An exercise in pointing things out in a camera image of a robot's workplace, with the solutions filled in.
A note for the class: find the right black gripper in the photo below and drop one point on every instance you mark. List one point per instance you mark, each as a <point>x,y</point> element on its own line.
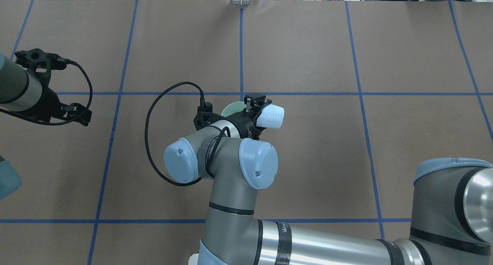
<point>242,127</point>

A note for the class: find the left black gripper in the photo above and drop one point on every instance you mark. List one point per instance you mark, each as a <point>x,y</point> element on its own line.
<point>49,99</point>

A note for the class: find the light blue plastic cup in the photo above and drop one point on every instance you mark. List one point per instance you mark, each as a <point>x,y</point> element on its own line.
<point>271,116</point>

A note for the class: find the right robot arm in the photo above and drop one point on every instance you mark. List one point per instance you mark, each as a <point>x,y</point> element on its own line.
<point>349,180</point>

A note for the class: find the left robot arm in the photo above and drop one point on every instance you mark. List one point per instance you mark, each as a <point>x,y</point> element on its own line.
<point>25,91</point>

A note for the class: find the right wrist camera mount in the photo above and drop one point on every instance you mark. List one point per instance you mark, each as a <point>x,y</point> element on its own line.
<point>204,116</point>

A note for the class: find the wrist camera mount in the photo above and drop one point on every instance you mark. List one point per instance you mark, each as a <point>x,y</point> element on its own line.
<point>40,64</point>
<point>204,116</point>

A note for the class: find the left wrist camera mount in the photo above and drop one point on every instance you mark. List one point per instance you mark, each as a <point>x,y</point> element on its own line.
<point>40,64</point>

